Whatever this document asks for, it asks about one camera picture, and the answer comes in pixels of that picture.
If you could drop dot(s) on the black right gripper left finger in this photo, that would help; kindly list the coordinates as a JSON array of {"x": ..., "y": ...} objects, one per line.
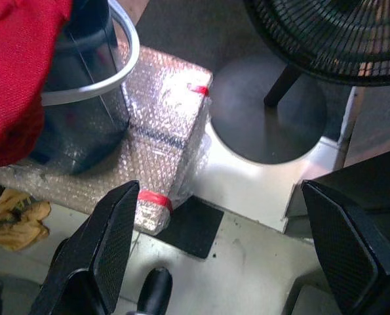
[{"x": 96, "y": 249}]

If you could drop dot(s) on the bubble-wrapped box with red tape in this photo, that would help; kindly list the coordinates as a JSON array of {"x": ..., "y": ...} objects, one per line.
[{"x": 162, "y": 131}]

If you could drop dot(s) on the black square floor mat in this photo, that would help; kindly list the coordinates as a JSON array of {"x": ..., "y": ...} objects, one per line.
[{"x": 191, "y": 229}]

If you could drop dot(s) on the black rounded robot foot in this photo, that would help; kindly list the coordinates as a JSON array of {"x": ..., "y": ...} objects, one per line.
[{"x": 155, "y": 292}]

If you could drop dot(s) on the yellow crumpled cloth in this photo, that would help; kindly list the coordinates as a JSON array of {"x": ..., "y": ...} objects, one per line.
[{"x": 16, "y": 221}]

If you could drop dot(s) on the black standing fan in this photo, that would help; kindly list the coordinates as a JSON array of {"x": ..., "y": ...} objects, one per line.
[{"x": 312, "y": 65}]

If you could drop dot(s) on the dark bin with white rim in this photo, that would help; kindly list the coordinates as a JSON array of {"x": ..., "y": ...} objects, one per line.
[{"x": 86, "y": 98}]

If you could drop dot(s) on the dark cabinet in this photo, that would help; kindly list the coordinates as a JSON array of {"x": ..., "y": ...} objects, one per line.
[{"x": 362, "y": 183}]

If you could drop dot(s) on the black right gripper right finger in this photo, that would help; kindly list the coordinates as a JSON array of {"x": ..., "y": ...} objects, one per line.
[{"x": 348, "y": 249}]

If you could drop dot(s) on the red cloth garment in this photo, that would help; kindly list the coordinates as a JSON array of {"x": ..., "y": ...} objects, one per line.
[{"x": 14, "y": 72}]

